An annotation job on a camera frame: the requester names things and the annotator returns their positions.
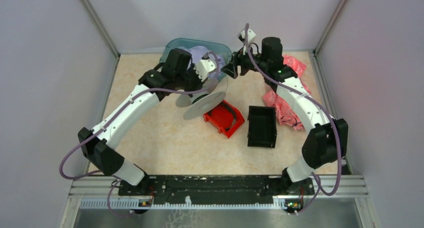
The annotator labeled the pink patterned cloth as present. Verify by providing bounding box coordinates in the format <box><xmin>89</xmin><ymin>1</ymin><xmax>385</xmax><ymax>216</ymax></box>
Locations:
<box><xmin>262</xmin><ymin>54</ymin><xmax>307</xmax><ymax>131</ymax></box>

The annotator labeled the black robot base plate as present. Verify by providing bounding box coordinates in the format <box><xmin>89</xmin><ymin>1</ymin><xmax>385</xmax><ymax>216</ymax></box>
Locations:
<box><xmin>118</xmin><ymin>175</ymin><xmax>315</xmax><ymax>205</ymax></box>

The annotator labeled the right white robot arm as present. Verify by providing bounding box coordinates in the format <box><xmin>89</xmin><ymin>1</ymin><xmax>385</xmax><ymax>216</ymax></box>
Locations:
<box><xmin>223</xmin><ymin>35</ymin><xmax>348</xmax><ymax>194</ymax></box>

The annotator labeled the black cable coil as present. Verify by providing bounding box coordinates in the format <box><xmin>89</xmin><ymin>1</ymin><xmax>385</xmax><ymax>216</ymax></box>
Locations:
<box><xmin>221</xmin><ymin>101</ymin><xmax>240</xmax><ymax>130</ymax></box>

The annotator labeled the grey plastic cable spool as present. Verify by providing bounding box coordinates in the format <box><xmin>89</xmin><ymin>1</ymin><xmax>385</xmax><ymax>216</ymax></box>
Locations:
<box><xmin>175</xmin><ymin>79</ymin><xmax>227</xmax><ymax>120</ymax></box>

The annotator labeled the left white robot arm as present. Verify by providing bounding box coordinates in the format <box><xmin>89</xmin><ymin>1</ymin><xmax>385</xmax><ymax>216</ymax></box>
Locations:
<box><xmin>78</xmin><ymin>48</ymin><xmax>219</xmax><ymax>195</ymax></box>

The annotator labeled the black plastic bin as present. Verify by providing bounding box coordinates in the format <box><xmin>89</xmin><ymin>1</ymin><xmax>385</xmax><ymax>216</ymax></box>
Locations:
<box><xmin>247</xmin><ymin>105</ymin><xmax>278</xmax><ymax>149</ymax></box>

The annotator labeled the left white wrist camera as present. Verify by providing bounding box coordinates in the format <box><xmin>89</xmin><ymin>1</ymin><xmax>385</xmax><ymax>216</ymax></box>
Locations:
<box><xmin>194</xmin><ymin>59</ymin><xmax>217</xmax><ymax>82</ymax></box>

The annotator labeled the teal plastic basin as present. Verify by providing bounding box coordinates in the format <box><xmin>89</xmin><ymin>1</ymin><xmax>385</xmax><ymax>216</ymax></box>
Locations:
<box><xmin>159</xmin><ymin>38</ymin><xmax>232</xmax><ymax>81</ymax></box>

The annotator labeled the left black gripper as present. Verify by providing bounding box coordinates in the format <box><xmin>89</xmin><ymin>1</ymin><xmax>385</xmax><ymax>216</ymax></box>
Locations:
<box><xmin>174</xmin><ymin>62</ymin><xmax>208</xmax><ymax>97</ymax></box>

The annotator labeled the purple cloth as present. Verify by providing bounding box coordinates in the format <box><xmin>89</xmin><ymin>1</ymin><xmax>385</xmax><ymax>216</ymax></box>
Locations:
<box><xmin>178</xmin><ymin>45</ymin><xmax>223</xmax><ymax>70</ymax></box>

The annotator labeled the grey slotted cable duct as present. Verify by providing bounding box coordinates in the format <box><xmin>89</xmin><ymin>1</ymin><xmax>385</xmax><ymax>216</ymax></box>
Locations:
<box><xmin>79</xmin><ymin>198</ymin><xmax>301</xmax><ymax>210</ymax></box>

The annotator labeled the red plastic bin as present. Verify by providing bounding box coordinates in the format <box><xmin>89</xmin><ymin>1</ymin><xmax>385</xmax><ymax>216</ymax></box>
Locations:
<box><xmin>203</xmin><ymin>100</ymin><xmax>245</xmax><ymax>139</ymax></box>

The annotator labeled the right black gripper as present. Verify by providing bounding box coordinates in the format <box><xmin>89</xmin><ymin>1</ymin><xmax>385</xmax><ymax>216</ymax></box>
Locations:
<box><xmin>221</xmin><ymin>42</ymin><xmax>269</xmax><ymax>79</ymax></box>

